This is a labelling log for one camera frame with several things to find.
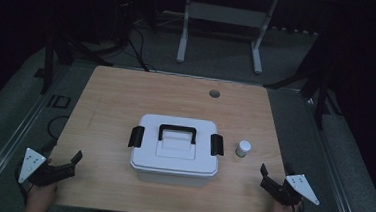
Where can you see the small white pill bottle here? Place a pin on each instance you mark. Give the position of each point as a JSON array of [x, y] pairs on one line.
[[243, 148]]

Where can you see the grey round table grommet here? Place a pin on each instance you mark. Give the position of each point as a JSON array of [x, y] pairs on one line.
[[214, 94]]

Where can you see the white metal desk frame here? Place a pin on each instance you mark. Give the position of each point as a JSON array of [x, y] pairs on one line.
[[227, 15]]

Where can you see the black metal stand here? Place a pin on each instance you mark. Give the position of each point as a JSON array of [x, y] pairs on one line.
[[61, 52], [317, 85]]

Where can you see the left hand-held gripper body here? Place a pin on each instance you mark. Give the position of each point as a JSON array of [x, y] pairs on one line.
[[33, 165]]

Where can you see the black rectangular floor bracket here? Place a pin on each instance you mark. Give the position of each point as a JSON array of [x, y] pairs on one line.
[[59, 101]]

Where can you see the person's left hand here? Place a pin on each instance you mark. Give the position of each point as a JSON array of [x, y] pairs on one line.
[[39, 199]]

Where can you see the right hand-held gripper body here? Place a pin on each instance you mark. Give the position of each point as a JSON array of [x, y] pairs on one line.
[[299, 185]]

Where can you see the white plastic storage box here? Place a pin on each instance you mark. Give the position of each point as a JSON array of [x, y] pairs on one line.
[[171, 179]]

